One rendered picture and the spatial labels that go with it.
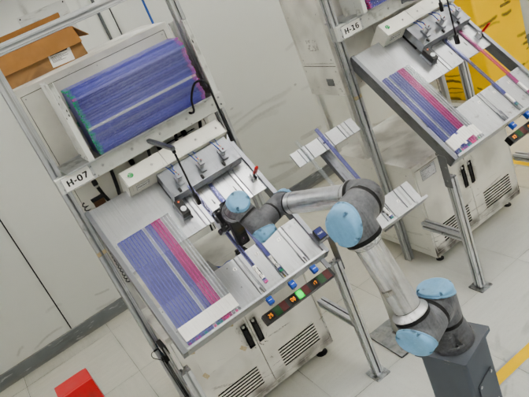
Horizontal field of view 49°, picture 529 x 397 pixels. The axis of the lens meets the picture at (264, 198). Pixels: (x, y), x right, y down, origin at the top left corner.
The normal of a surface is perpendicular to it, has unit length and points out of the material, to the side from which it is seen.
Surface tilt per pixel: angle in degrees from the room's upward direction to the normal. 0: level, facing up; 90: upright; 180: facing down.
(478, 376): 90
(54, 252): 90
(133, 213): 42
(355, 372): 0
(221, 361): 90
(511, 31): 90
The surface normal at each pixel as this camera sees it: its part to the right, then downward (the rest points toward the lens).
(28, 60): 0.47, 0.02
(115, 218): 0.07, -0.50
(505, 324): -0.36, -0.84
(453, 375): -0.62, 0.54
